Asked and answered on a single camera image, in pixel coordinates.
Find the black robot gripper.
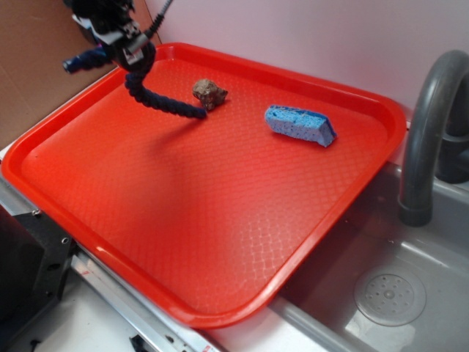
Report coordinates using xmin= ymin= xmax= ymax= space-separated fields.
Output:
xmin=63 ymin=0 xmax=151 ymax=70

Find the dark blue twisted rope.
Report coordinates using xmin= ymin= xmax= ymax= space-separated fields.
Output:
xmin=62 ymin=42 xmax=208 ymax=120

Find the brown rock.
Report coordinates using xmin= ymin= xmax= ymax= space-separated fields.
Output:
xmin=192 ymin=78 xmax=228 ymax=111

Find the brown cardboard panel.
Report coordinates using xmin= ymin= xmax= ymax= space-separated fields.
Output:
xmin=0 ymin=0 xmax=161 ymax=149

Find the blue sponge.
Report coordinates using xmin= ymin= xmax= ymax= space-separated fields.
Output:
xmin=265 ymin=105 xmax=337 ymax=147

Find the grey plastic faucet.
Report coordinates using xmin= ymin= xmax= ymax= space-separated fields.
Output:
xmin=398 ymin=50 xmax=468 ymax=227

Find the grey plastic sink basin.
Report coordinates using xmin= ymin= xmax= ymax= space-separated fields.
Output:
xmin=271 ymin=164 xmax=468 ymax=351

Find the round grey sink drain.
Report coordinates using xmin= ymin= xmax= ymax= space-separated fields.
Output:
xmin=354 ymin=266 xmax=426 ymax=327

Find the black coiled cable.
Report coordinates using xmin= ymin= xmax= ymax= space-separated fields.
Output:
xmin=144 ymin=0 xmax=175 ymax=41

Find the black metal bracket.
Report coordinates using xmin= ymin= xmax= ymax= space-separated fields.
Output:
xmin=1 ymin=210 xmax=73 ymax=342

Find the silver metal rail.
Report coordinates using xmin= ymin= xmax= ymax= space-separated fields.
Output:
xmin=1 ymin=181 xmax=218 ymax=351

